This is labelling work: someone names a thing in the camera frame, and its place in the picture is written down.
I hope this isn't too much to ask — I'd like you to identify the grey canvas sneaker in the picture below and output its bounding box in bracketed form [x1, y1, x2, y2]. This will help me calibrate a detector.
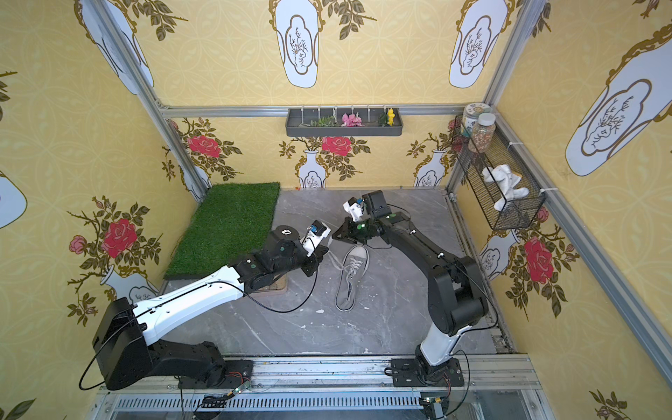
[334, 244, 371, 313]

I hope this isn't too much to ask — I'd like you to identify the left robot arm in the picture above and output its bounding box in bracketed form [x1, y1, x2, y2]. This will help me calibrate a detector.
[93, 221, 331, 390]

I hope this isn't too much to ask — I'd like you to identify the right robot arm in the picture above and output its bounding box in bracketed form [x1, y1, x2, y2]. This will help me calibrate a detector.
[334, 191, 489, 388]

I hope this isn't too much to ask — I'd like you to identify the green artificial grass mat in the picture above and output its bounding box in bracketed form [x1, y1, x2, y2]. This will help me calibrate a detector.
[164, 182, 280, 280]

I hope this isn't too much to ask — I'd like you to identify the pink artificial flower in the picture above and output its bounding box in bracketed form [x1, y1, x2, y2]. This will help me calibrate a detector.
[342, 113, 363, 127]

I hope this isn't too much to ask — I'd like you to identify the yellow artificial flower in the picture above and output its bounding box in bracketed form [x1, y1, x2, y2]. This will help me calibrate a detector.
[386, 108, 396, 126]

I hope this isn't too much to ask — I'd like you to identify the green artificial plant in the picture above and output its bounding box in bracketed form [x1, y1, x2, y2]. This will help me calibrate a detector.
[300, 115, 338, 128]

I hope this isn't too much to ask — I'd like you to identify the patterned jar behind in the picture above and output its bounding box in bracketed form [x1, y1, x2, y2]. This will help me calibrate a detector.
[460, 103, 492, 137]

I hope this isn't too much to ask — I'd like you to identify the glass jar white lid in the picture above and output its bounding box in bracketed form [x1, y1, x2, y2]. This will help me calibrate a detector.
[468, 113, 496, 153]

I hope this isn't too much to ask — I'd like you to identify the white plush toy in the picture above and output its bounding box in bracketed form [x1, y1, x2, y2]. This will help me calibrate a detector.
[481, 164, 530, 212]

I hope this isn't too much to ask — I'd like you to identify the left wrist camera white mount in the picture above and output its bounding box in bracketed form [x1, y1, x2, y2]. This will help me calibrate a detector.
[301, 220, 331, 257]

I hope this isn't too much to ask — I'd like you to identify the grey wall planter shelf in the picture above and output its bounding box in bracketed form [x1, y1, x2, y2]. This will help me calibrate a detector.
[285, 106, 404, 138]

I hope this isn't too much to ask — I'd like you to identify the black wire basket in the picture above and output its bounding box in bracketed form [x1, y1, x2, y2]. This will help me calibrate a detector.
[451, 115, 546, 230]

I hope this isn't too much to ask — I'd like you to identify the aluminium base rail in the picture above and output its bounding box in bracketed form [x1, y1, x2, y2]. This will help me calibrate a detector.
[87, 353, 554, 419]

